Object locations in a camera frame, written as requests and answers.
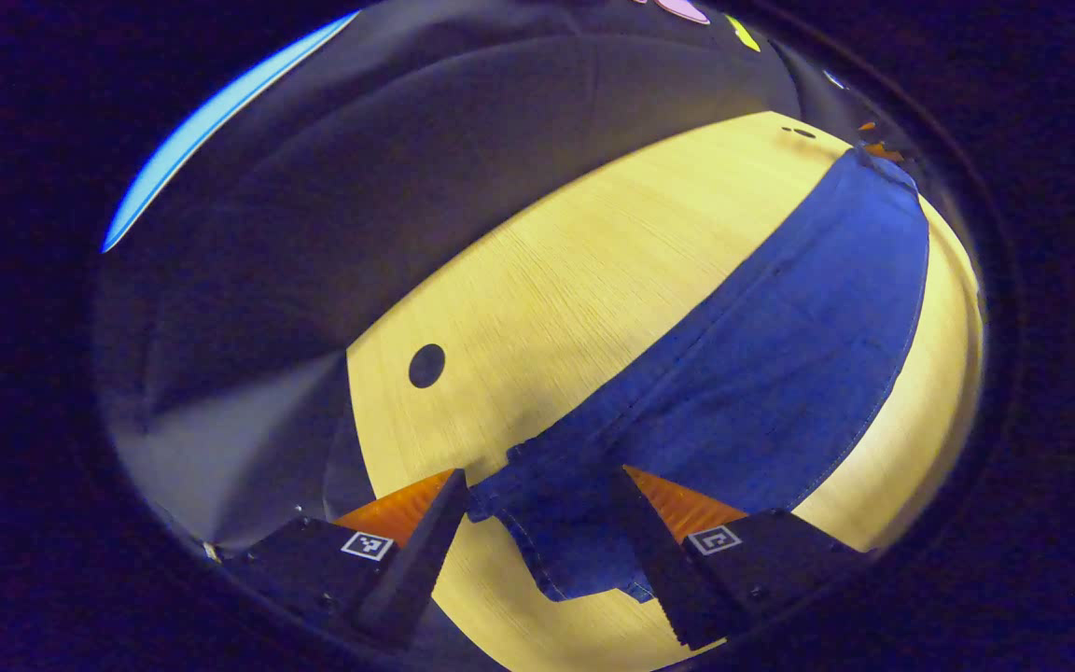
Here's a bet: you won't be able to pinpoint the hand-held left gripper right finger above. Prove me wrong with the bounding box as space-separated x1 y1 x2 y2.
614 465 874 651

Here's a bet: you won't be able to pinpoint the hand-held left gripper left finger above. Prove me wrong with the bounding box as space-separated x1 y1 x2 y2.
206 469 470 650

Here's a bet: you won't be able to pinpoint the blue denim jeans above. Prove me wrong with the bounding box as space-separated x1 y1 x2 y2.
466 147 930 603

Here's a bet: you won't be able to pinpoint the black backdrop cloth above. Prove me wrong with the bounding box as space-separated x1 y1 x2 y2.
94 0 874 553

